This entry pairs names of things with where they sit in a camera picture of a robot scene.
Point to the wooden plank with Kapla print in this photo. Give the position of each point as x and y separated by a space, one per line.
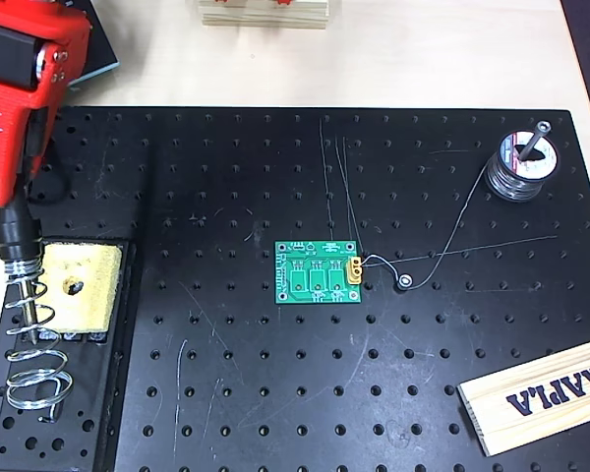
546 398

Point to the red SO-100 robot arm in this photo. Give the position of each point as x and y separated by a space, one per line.
284 2

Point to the green circuit board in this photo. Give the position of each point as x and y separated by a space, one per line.
317 280

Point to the yellow power connector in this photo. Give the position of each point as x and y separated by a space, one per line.
355 273

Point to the steel bolt through spool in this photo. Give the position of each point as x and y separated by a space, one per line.
533 142

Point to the teal Weller soldering station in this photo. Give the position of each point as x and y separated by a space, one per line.
100 44

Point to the wooden block stack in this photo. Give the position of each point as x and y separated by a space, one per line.
265 15

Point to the small round steel screw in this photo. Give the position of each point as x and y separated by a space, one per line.
404 281

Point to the black perforated breadboard plate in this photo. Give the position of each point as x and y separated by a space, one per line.
324 373

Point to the yellow cleaning sponge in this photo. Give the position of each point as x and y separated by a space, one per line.
88 285

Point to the black soldering iron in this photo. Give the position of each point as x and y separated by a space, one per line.
15 211

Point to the black stand with spring holder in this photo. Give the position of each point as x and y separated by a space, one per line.
103 418

